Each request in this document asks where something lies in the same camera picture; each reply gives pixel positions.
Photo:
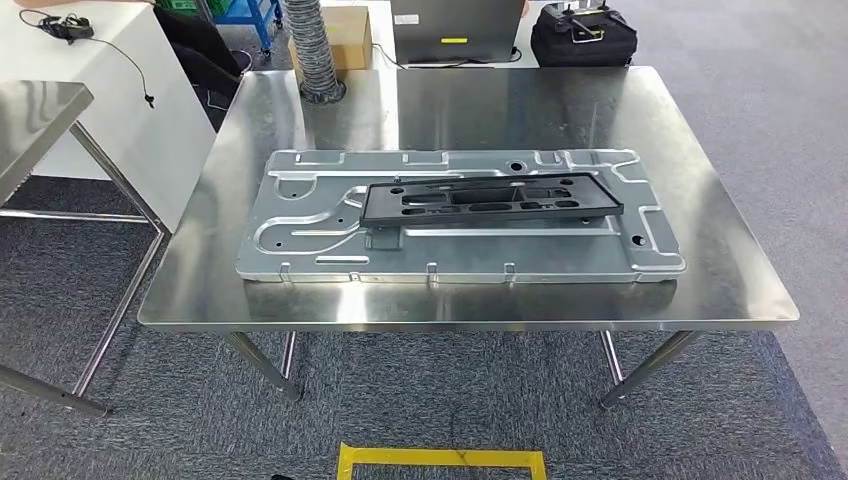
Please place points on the black bag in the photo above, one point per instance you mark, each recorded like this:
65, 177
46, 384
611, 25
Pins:
583, 53

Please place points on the white desk cabinet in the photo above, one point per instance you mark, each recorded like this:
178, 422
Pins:
132, 132

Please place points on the green plastic crate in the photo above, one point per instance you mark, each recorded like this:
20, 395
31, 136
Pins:
175, 5

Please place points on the blue metal cart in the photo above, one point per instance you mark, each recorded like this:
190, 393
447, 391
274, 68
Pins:
248, 13

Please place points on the black remote controller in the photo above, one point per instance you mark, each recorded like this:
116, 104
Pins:
590, 20

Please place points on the grey laptop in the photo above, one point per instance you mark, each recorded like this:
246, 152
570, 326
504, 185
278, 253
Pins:
457, 26

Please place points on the grey stamped metal plate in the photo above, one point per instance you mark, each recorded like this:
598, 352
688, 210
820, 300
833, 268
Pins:
464, 255

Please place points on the stainless steel table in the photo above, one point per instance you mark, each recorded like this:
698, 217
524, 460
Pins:
40, 112
199, 298

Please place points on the black plastic frame part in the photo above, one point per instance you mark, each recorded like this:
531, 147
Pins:
371, 205

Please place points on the cardboard box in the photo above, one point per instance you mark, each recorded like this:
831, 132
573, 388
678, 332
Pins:
354, 40

